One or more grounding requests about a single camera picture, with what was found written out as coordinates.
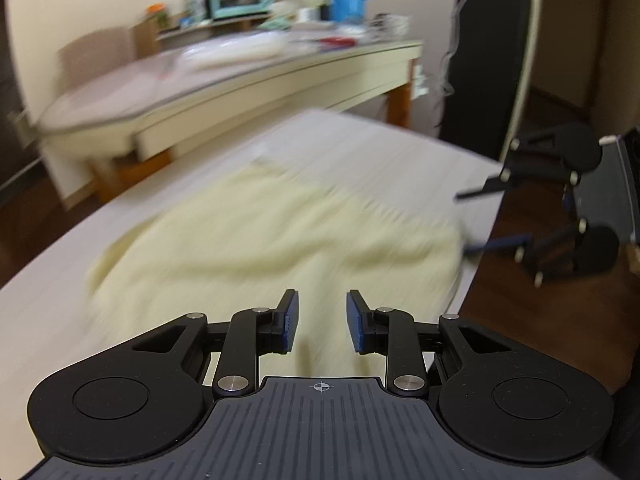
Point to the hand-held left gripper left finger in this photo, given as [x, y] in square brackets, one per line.
[291, 321]

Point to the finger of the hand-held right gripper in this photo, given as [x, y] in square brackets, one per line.
[530, 170]
[547, 252]

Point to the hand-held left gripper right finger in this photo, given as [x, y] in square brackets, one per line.
[355, 322]

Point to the cream terry towel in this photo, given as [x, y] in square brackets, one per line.
[280, 240]

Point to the tall black appliance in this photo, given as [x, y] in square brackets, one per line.
[487, 65]

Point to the white cup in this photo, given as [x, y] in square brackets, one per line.
[307, 15]

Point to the white plastic bag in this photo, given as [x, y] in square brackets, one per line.
[235, 49]

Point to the wooden riser shelf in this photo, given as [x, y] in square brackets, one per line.
[220, 24]

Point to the small plain cardboard box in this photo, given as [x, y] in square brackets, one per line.
[146, 36]

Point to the beige padded chair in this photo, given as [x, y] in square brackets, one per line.
[95, 55]

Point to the orange-lidded jar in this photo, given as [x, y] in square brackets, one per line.
[157, 15]

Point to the white wall outlet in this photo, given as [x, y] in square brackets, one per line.
[420, 81]

